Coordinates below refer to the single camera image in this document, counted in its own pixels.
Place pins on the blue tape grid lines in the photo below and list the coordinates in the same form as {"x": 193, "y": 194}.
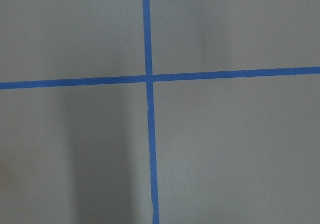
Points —
{"x": 149, "y": 78}

